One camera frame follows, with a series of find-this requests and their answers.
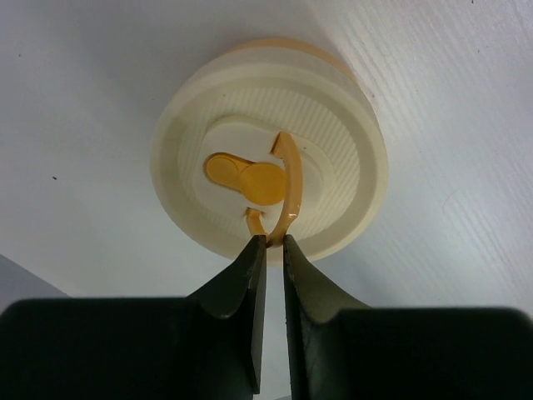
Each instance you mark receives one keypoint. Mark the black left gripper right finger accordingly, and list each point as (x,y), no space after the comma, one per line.
(339,348)

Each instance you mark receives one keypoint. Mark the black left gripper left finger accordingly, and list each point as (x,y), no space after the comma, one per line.
(207,345)

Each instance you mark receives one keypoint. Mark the cream lid orange handle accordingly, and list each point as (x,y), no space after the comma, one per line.
(236,105)

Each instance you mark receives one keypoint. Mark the orange lunch box bowl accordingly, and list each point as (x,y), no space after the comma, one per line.
(308,48)

